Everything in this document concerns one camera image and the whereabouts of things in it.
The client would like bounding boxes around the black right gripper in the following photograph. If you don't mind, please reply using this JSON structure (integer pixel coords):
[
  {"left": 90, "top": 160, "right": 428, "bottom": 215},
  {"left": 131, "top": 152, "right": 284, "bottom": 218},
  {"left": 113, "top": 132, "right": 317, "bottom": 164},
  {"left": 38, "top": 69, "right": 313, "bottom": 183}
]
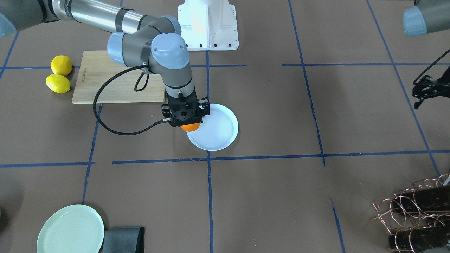
[{"left": 167, "top": 90, "right": 198, "bottom": 114}]

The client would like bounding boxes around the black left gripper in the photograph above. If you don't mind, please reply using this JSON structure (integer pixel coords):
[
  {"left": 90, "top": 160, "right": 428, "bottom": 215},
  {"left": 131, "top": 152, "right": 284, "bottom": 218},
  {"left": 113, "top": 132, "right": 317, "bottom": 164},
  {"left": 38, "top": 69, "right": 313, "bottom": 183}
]
[{"left": 412, "top": 65, "right": 450, "bottom": 109}]

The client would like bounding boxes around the orange mandarin fruit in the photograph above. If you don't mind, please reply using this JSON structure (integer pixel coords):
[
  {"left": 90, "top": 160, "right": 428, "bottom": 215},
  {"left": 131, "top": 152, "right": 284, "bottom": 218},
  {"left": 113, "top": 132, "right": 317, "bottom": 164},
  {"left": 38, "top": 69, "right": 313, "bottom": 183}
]
[{"left": 181, "top": 122, "right": 201, "bottom": 132}]

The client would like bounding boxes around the light blue plate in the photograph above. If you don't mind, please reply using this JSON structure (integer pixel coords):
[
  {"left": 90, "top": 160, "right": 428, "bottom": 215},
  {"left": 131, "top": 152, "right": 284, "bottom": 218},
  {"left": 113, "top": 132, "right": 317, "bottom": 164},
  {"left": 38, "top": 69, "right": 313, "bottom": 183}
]
[{"left": 187, "top": 104, "right": 238, "bottom": 151}]

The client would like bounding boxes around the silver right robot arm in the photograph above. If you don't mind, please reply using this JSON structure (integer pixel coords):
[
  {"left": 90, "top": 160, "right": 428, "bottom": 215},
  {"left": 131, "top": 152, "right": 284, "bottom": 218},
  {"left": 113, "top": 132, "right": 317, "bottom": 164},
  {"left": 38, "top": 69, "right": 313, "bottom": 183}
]
[{"left": 0, "top": 0, "right": 200, "bottom": 120}]

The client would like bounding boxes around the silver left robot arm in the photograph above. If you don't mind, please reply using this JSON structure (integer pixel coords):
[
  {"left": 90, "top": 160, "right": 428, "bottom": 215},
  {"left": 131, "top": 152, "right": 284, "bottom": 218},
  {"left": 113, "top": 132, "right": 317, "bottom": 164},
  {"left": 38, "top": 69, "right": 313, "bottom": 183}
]
[{"left": 403, "top": 0, "right": 450, "bottom": 109}]

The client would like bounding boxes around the light green plate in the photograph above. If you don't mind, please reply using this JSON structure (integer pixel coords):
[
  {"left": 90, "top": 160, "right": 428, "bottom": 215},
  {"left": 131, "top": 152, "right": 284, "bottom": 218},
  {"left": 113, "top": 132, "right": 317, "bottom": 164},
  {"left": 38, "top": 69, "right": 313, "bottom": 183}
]
[{"left": 36, "top": 205, "right": 105, "bottom": 253}]

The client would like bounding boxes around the dark wine bottle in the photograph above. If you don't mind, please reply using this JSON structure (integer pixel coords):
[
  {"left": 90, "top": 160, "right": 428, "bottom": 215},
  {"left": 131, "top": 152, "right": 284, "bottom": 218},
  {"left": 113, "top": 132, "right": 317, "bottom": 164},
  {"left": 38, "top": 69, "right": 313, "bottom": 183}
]
[
  {"left": 388, "top": 226, "right": 450, "bottom": 253},
  {"left": 392, "top": 185, "right": 450, "bottom": 215}
]

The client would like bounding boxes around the bamboo cutting board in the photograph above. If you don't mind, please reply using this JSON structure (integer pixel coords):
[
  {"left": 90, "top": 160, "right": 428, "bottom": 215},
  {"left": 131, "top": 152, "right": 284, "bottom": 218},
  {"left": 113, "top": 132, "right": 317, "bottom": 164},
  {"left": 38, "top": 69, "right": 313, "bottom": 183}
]
[{"left": 72, "top": 50, "right": 166, "bottom": 104}]

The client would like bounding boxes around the yellow lemon lower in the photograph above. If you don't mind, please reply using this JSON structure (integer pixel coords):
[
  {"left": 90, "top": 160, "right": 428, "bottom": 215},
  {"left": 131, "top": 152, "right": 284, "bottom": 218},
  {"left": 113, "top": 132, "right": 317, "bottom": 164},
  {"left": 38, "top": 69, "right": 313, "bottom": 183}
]
[{"left": 46, "top": 74, "right": 71, "bottom": 93}]

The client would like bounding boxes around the yellow lemon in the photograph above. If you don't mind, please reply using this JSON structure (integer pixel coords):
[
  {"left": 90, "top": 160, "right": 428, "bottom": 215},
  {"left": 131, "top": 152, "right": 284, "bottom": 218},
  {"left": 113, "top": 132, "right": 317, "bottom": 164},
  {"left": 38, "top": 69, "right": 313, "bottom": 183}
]
[
  {"left": 46, "top": 74, "right": 71, "bottom": 93},
  {"left": 50, "top": 55, "right": 73, "bottom": 76}
]

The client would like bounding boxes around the yellow lemon upper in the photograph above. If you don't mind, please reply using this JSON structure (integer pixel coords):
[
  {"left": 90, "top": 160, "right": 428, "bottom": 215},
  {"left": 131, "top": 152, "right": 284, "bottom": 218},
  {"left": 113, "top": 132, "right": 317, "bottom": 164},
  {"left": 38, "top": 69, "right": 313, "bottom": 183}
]
[{"left": 50, "top": 55, "right": 73, "bottom": 76}]

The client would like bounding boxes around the grey folded cloth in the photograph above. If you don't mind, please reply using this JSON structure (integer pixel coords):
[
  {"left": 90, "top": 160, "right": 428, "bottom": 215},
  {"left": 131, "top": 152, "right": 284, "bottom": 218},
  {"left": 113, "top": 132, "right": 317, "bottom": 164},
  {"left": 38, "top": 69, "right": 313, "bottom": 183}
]
[{"left": 103, "top": 226, "right": 145, "bottom": 253}]

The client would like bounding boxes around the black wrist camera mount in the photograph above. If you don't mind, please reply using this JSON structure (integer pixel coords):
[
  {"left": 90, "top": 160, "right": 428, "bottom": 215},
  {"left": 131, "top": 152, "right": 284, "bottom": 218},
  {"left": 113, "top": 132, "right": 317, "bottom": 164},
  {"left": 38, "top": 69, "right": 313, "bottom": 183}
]
[{"left": 162, "top": 97, "right": 210, "bottom": 127}]

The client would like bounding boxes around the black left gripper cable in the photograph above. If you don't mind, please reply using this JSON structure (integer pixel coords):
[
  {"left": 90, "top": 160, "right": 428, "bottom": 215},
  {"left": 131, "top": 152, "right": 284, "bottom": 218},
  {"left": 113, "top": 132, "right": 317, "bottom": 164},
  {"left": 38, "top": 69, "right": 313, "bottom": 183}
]
[{"left": 413, "top": 48, "right": 450, "bottom": 86}]

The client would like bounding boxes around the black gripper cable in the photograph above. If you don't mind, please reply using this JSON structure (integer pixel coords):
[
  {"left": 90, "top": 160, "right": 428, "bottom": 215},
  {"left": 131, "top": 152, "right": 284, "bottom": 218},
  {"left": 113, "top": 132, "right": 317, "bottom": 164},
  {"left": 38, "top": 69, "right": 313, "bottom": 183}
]
[
  {"left": 413, "top": 48, "right": 450, "bottom": 86},
  {"left": 92, "top": 64, "right": 173, "bottom": 136}
]

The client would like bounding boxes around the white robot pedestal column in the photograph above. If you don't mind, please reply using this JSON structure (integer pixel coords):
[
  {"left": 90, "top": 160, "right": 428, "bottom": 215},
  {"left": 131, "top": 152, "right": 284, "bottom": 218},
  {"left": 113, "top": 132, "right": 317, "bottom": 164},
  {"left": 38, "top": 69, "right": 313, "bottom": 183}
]
[{"left": 177, "top": 0, "right": 239, "bottom": 51}]

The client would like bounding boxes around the copper wire bottle rack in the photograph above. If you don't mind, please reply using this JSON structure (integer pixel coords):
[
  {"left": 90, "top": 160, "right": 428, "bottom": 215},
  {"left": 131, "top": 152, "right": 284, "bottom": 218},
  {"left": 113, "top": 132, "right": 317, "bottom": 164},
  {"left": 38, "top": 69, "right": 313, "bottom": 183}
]
[{"left": 372, "top": 174, "right": 450, "bottom": 253}]

